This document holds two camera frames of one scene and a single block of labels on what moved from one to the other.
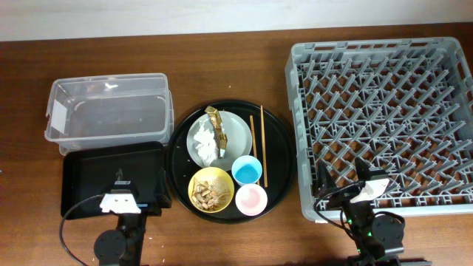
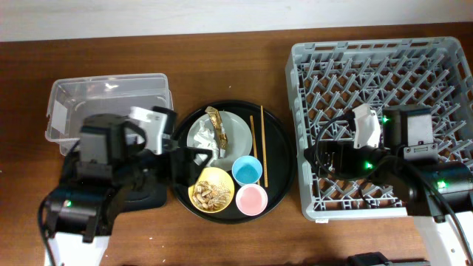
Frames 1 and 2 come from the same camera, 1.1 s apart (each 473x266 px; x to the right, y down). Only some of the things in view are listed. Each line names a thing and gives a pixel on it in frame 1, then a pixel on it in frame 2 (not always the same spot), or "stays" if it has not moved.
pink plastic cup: x=251 y=199 stays
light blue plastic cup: x=247 y=170 stays
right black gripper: x=330 y=183 -> x=344 y=149
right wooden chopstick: x=265 y=179 stays
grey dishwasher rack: x=403 y=108 stays
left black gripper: x=153 y=209 -> x=188 y=176
